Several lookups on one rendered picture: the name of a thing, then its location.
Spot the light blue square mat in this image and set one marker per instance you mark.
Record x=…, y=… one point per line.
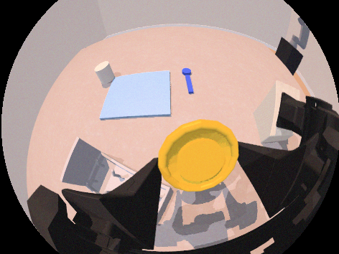
x=140, y=95

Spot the yellow plate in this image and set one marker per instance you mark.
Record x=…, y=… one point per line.
x=198, y=155

